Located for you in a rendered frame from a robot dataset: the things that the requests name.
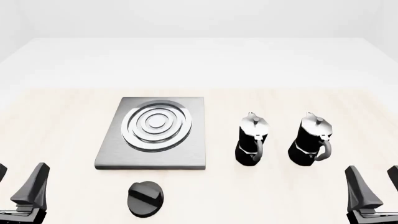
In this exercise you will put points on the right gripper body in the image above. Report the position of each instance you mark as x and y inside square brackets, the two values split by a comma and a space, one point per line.
[376, 217]

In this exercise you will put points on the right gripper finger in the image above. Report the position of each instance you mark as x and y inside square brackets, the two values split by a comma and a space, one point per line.
[360, 191]
[393, 173]

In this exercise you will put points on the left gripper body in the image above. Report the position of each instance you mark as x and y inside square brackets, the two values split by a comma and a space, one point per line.
[21, 217]

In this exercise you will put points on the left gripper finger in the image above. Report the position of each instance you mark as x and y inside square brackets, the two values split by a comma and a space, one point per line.
[2, 171]
[32, 189]

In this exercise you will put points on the flat grey stove plate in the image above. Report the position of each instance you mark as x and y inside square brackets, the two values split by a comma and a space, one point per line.
[118, 154]

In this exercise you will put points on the round black stove knob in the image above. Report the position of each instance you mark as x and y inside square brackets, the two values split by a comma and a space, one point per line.
[146, 200]

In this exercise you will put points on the black moka pot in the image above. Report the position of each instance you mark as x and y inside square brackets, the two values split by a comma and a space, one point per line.
[304, 144]
[248, 144]

